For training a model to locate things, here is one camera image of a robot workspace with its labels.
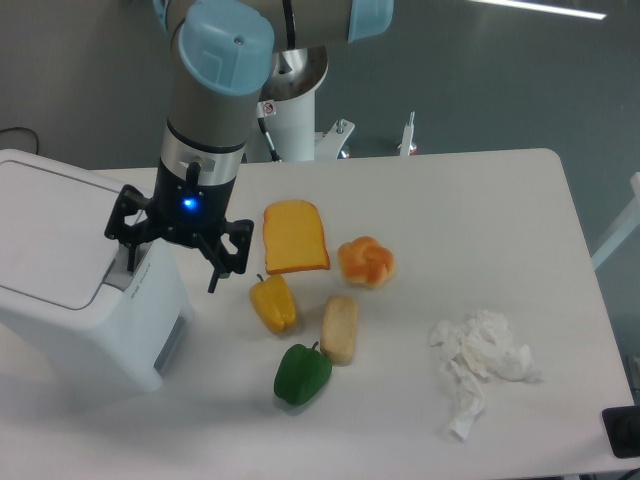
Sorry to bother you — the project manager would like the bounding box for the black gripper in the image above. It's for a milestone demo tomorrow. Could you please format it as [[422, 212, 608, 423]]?
[[104, 163, 254, 293]]

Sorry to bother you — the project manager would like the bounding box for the white lidded trash can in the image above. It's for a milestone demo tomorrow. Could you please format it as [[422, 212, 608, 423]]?
[[1, 149, 194, 391]]

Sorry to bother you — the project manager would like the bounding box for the orange knotted bread roll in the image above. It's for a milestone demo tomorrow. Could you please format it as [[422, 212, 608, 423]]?
[[337, 236, 396, 289]]

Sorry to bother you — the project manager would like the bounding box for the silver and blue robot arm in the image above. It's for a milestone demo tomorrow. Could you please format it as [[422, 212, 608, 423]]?
[[105, 1, 394, 280]]

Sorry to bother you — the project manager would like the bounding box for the yellow bell pepper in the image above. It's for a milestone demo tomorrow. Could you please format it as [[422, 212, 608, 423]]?
[[249, 274, 298, 334]]

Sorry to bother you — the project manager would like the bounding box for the orange toast slice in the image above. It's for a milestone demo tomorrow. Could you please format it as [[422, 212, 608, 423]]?
[[262, 199, 330, 275]]

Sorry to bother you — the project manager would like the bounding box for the green bell pepper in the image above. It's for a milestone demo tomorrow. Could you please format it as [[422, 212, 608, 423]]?
[[273, 341, 333, 406]]

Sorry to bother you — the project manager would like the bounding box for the beige oblong bread loaf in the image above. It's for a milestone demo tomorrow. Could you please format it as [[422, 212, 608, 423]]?
[[320, 295, 359, 365]]

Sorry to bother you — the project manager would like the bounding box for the crumpled white tissue paper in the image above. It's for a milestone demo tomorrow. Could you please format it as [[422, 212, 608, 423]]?
[[429, 310, 543, 442]]

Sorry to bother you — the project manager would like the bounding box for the black device at table edge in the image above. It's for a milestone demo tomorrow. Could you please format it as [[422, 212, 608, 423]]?
[[601, 405, 639, 459]]

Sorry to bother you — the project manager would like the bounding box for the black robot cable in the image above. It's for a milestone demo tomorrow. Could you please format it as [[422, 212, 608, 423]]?
[[257, 102, 282, 163]]

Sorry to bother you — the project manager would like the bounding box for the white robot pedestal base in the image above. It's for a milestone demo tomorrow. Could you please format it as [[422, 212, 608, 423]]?
[[246, 46, 328, 163]]

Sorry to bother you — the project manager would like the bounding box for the white metal frame bracket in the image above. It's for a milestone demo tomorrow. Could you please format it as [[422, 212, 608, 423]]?
[[314, 111, 417, 160]]

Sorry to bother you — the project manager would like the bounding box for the black floor cable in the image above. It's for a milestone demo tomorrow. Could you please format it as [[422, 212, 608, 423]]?
[[0, 127, 39, 154]]

